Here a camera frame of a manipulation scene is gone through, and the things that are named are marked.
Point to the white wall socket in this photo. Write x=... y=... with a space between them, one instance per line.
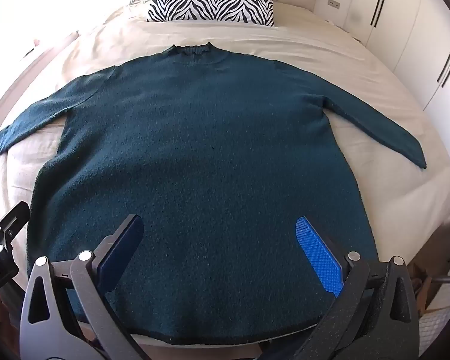
x=334 y=3

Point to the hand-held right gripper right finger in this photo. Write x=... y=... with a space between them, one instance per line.
x=315 y=255

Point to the dark teal knit sweater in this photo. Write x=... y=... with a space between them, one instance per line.
x=210 y=138

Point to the zebra print pillow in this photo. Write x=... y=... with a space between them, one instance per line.
x=210 y=3

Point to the bed with cream sheet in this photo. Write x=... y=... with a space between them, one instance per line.
x=292 y=41

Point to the white wardrobe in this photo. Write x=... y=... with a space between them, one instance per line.
x=408 y=15

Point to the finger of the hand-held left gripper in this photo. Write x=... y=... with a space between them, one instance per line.
x=11 y=219

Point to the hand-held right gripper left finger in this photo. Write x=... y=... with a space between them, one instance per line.
x=123 y=247

